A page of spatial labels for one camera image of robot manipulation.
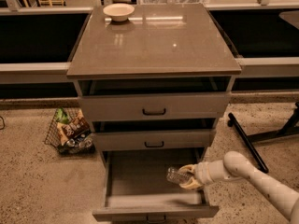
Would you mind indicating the black drawer handle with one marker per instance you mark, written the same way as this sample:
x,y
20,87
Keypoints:
x,y
146,112
154,145

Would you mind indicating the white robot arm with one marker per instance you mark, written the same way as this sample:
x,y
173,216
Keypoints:
x,y
233,166

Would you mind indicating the grey bottom drawer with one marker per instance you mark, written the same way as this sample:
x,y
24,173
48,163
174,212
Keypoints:
x,y
136,188

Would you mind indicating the green snack bag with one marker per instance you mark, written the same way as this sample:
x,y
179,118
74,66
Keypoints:
x,y
61,116

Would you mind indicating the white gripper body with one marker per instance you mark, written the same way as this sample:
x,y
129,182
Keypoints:
x,y
202,174

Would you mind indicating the black wheeled stand base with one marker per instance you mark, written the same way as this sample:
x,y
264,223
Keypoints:
x,y
290,128

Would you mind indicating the grey top drawer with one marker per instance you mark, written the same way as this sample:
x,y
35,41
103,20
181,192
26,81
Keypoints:
x,y
178,106

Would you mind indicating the wire basket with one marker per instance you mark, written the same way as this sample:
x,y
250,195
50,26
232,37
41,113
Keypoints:
x,y
81,145

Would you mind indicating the clear plastic water bottle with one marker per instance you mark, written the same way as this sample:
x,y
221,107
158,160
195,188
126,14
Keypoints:
x,y
174,175

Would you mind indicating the black top drawer handle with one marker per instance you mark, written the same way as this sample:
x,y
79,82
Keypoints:
x,y
146,112

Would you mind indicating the metal railing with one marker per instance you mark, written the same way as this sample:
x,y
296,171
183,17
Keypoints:
x,y
56,72

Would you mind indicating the black middle drawer handle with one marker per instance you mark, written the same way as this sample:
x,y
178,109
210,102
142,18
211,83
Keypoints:
x,y
154,145

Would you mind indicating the brown snack bag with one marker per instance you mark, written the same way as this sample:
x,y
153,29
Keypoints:
x,y
76,127

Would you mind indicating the grey drawer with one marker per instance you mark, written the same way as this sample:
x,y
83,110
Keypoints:
x,y
131,135
178,106
136,188

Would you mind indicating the white ceramic bowl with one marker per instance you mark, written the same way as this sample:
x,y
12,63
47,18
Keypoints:
x,y
119,12

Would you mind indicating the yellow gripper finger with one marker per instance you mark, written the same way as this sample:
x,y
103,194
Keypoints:
x,y
192,183
188,169

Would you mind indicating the grey drawer cabinet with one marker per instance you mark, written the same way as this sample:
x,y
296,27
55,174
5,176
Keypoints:
x,y
159,49

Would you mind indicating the grey middle drawer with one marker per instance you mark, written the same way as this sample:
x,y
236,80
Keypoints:
x,y
131,135

